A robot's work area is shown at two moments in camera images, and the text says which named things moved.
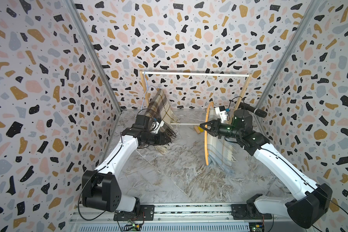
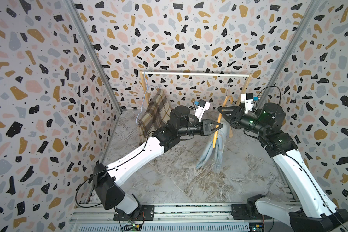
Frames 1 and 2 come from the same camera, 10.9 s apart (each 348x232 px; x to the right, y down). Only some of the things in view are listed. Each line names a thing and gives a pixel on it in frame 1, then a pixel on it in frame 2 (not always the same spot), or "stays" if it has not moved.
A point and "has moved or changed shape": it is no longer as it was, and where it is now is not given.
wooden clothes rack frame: (143, 74) stays
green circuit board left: (134, 227) stays
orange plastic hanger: (206, 134) -> (220, 118)
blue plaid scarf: (221, 153) has moved or changed shape
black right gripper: (215, 125) -> (235, 121)
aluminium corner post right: (306, 20) stays
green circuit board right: (256, 226) stays
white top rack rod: (168, 73) stays
